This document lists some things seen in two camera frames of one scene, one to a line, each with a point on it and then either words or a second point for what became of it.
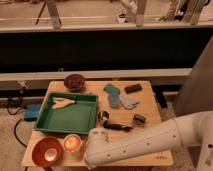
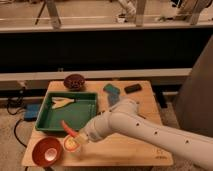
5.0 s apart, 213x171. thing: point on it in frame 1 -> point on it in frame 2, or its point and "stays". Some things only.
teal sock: (112, 89) stays
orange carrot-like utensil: (85, 146) -> (69, 130)
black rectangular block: (133, 89) stays
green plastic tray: (68, 113) stays
